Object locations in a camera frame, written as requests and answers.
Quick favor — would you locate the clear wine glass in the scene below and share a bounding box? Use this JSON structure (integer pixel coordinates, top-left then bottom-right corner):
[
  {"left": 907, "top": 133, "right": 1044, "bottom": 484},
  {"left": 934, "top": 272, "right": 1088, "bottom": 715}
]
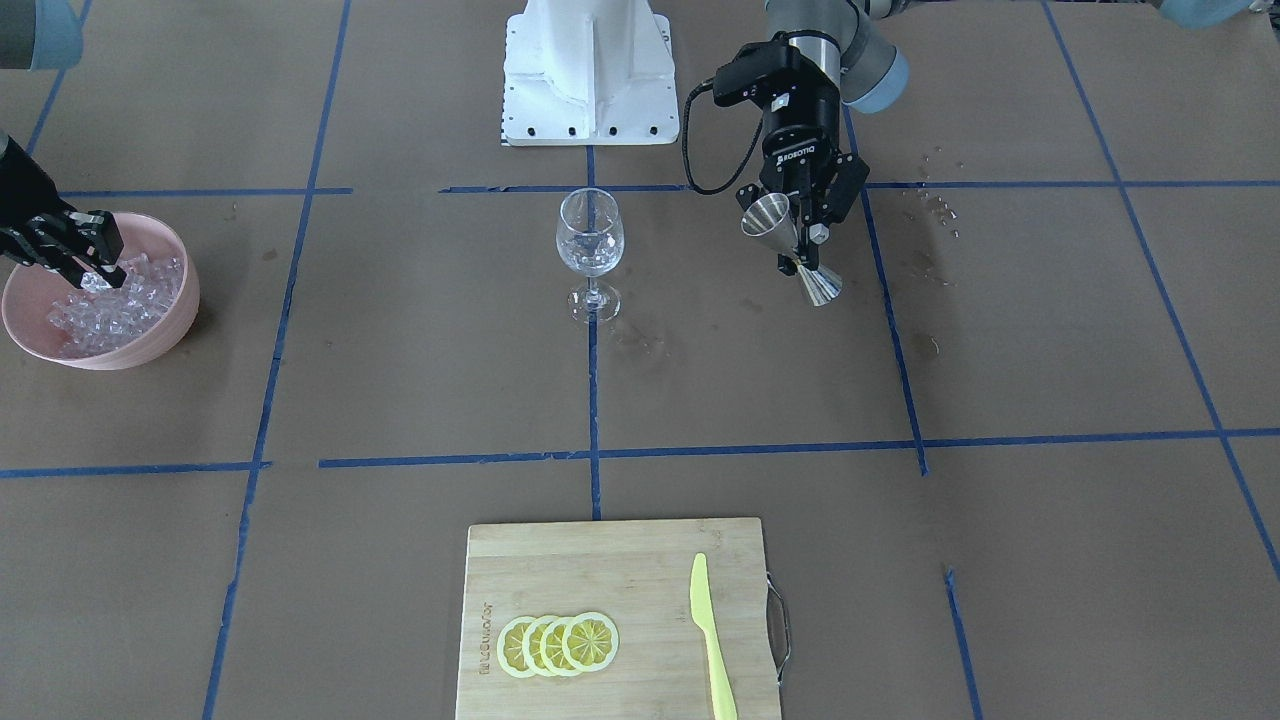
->
[{"left": 556, "top": 187, "right": 625, "bottom": 323}]

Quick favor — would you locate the yellow plastic knife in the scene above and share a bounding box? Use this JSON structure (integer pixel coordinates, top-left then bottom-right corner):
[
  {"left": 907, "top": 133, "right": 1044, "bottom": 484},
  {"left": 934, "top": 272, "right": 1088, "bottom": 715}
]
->
[{"left": 687, "top": 552, "right": 739, "bottom": 719}]

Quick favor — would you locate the steel double jigger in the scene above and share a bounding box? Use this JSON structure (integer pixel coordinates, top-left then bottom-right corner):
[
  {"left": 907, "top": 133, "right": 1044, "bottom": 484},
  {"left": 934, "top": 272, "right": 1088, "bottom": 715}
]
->
[{"left": 740, "top": 193, "right": 844, "bottom": 307}]

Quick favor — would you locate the lemon slice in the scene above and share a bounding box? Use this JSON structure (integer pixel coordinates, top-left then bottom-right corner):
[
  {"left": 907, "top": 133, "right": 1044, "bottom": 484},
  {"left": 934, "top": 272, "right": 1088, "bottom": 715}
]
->
[
  {"left": 562, "top": 611, "right": 620, "bottom": 673},
  {"left": 538, "top": 616, "right": 582, "bottom": 676},
  {"left": 521, "top": 615, "right": 561, "bottom": 676},
  {"left": 498, "top": 616, "right": 536, "bottom": 678}
]

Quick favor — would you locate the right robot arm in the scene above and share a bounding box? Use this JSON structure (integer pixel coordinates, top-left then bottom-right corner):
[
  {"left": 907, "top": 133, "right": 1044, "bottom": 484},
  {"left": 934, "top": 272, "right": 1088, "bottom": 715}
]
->
[{"left": 1, "top": 1, "right": 127, "bottom": 288}]

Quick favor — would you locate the pile of clear ice cubes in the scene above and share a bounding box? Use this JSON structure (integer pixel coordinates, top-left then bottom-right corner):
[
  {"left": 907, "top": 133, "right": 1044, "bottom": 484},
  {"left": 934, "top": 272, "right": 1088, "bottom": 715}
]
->
[{"left": 46, "top": 252, "right": 186, "bottom": 359}]

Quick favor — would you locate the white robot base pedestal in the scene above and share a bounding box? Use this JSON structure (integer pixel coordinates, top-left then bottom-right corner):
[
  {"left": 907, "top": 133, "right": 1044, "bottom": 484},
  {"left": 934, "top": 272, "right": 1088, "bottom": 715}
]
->
[{"left": 500, "top": 1, "right": 681, "bottom": 147}]

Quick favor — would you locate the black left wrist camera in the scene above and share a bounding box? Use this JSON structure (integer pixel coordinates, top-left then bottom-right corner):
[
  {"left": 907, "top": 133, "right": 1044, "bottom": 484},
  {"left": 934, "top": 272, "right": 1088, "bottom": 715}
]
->
[{"left": 712, "top": 41, "right": 804, "bottom": 108}]

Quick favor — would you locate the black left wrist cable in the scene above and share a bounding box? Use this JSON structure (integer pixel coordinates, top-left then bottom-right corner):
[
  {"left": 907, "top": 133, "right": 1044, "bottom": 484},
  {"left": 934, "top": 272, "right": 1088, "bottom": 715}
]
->
[{"left": 682, "top": 82, "right": 765, "bottom": 196}]

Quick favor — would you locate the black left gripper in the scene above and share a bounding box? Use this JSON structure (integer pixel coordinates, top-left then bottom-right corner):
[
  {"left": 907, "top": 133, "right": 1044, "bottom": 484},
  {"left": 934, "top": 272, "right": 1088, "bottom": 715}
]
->
[{"left": 737, "top": 85, "right": 869, "bottom": 277}]

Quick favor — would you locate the single clear ice cube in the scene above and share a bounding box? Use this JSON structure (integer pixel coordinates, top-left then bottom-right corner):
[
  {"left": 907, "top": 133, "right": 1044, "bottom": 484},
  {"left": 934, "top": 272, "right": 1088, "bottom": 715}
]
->
[{"left": 79, "top": 272, "right": 114, "bottom": 295}]

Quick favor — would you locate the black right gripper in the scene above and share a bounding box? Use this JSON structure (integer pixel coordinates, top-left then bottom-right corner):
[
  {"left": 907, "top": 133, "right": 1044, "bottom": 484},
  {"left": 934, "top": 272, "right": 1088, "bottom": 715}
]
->
[{"left": 1, "top": 132, "right": 127, "bottom": 290}]

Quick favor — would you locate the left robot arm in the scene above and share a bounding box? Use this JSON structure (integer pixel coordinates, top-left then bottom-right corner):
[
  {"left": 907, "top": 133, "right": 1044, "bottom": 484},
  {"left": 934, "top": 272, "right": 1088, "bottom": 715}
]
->
[{"left": 703, "top": 1, "right": 910, "bottom": 277}]

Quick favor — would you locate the pink ribbed bowl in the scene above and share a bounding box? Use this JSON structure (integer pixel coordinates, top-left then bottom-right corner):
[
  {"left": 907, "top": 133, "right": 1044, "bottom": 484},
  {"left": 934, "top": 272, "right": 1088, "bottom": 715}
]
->
[{"left": 3, "top": 211, "right": 200, "bottom": 372}]

